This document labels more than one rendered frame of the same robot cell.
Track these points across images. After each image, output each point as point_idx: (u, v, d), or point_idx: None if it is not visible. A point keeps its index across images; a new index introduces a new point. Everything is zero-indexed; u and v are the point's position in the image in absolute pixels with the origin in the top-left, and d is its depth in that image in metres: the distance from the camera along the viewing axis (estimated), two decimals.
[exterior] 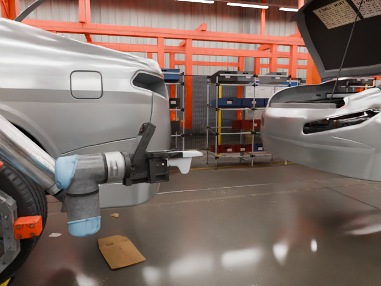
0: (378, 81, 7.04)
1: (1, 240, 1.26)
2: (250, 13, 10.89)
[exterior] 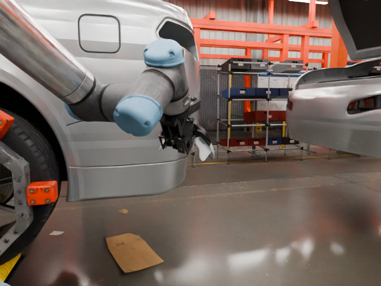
0: None
1: (12, 209, 1.11)
2: (257, 4, 10.52)
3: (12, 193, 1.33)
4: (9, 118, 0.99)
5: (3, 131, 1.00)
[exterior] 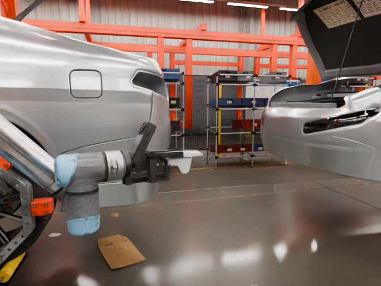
0: (378, 81, 7.03)
1: (19, 218, 1.48)
2: (250, 13, 10.89)
3: (18, 204, 1.70)
4: None
5: None
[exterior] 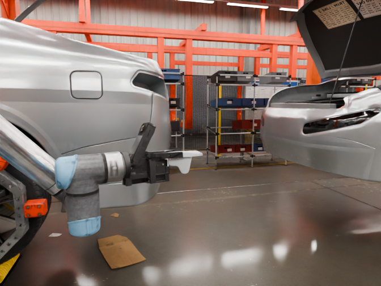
0: (378, 81, 7.04)
1: (13, 219, 1.47)
2: (250, 13, 10.89)
3: None
4: None
5: (6, 164, 1.36)
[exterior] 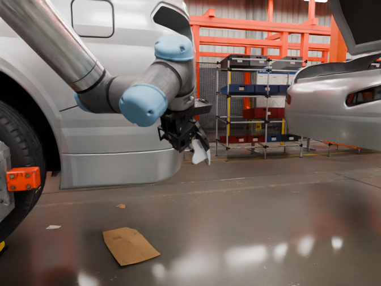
0: None
1: None
2: (257, 3, 10.50)
3: None
4: None
5: None
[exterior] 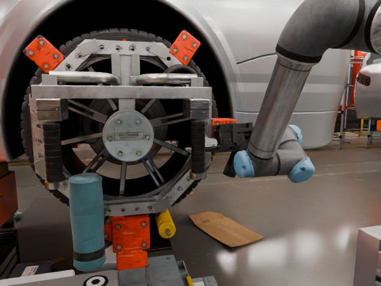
0: None
1: (180, 148, 1.03)
2: None
3: None
4: None
5: None
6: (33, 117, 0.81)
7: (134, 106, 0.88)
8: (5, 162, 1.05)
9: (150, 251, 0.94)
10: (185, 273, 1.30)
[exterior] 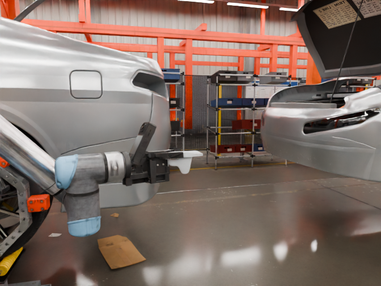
0: (378, 81, 7.03)
1: (16, 214, 1.54)
2: (250, 13, 10.89)
3: None
4: None
5: None
6: None
7: None
8: None
9: None
10: None
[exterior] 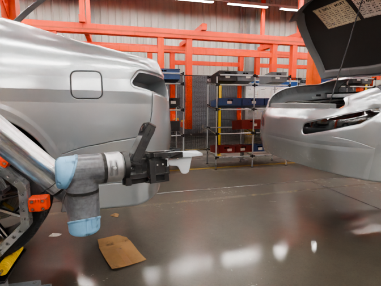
0: (378, 81, 7.04)
1: (17, 214, 1.54)
2: (250, 13, 10.89)
3: None
4: None
5: None
6: None
7: None
8: None
9: None
10: None
